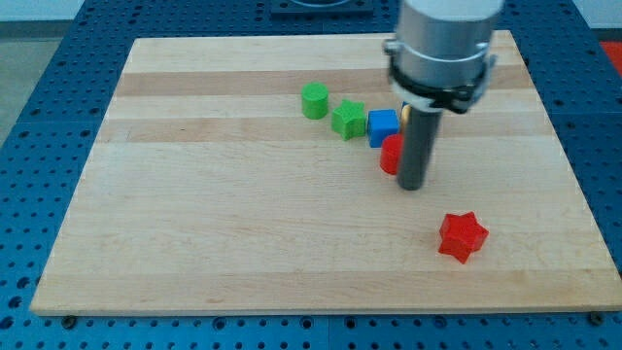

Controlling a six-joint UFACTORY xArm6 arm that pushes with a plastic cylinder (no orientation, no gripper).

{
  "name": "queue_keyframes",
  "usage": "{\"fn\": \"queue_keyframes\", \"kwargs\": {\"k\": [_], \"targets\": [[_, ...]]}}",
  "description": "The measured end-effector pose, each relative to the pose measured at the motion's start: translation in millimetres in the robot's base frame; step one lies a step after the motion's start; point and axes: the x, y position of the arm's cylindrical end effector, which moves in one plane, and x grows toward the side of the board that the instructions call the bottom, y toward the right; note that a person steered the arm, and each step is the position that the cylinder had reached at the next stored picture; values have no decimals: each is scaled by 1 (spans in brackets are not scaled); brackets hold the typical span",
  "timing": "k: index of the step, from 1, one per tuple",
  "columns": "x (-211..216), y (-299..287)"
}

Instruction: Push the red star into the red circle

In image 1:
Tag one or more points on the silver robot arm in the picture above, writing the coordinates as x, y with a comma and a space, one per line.
439, 58

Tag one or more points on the green star block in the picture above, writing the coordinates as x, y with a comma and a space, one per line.
349, 119

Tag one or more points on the red star block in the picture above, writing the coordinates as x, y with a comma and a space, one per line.
461, 235

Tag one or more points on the wooden board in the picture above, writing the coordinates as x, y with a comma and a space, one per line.
206, 192

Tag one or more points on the green cylinder block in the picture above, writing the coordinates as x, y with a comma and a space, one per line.
314, 100

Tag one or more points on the red cylinder block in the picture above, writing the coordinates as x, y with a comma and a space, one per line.
390, 153

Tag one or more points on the blue cube block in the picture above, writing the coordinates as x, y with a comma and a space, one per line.
380, 124

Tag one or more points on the yellow block behind rod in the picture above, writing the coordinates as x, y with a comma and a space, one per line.
404, 115

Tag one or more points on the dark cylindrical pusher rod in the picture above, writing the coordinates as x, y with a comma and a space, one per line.
418, 140

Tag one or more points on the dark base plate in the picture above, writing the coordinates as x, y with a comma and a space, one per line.
280, 8

